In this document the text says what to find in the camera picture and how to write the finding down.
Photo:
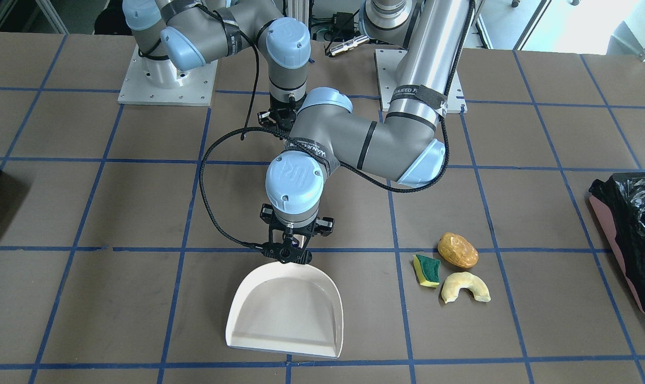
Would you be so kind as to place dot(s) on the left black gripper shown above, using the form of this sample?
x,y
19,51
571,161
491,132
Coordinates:
x,y
265,215

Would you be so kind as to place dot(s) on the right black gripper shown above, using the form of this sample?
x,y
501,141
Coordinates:
x,y
264,114

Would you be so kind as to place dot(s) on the cream plastic dustpan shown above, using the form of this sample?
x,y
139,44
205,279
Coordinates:
x,y
287,308

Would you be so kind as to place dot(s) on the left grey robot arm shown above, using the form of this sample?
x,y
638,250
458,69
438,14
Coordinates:
x,y
408,147

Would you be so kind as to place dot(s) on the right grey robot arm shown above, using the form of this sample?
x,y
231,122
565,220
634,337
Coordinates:
x,y
180,42

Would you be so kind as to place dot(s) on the green yellow sponge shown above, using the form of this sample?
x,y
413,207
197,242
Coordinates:
x,y
427,270

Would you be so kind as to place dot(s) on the brown potato toy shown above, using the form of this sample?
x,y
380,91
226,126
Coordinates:
x,y
456,250

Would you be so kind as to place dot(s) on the yellow bread crescent piece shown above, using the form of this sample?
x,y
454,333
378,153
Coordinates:
x,y
464,280

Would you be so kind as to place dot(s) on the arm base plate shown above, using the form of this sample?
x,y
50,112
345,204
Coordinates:
x,y
150,82
396,67

